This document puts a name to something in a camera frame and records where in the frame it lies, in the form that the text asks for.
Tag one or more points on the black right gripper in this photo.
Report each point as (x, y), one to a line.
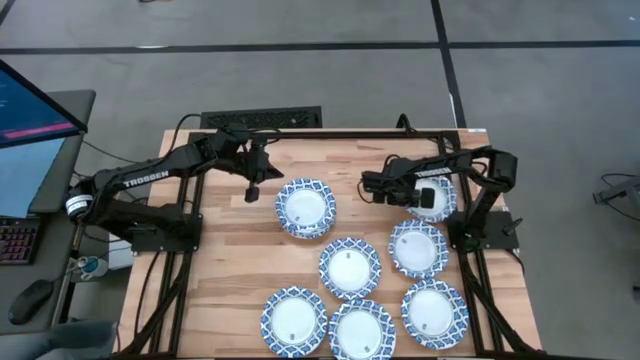
(400, 185)

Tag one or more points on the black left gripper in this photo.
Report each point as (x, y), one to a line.
(250, 150)

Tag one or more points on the blue patterned paper bowl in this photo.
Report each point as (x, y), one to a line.
(305, 236)
(418, 250)
(294, 321)
(362, 332)
(350, 270)
(434, 314)
(304, 206)
(444, 202)

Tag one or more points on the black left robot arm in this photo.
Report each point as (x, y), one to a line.
(145, 176)

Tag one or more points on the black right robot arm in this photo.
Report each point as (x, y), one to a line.
(435, 172)

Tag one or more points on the black floor tape strip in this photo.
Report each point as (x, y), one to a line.
(200, 48)
(439, 25)

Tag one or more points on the black clamp lever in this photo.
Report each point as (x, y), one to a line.
(512, 226)

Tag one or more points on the white box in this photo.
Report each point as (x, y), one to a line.
(120, 257)

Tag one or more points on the white teal bottle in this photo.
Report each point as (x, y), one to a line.
(92, 266)

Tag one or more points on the dark grey desk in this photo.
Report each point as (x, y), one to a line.
(55, 240)

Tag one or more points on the dark blue computer monitor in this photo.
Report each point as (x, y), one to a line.
(30, 110)

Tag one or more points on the backlit computer keyboard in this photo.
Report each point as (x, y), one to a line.
(17, 240)

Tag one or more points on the black computer mouse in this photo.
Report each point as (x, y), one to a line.
(30, 302)

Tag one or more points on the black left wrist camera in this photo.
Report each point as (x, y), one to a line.
(251, 193)

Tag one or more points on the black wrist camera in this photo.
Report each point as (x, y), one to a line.
(427, 198)
(251, 193)

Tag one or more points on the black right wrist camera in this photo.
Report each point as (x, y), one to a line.
(427, 198)

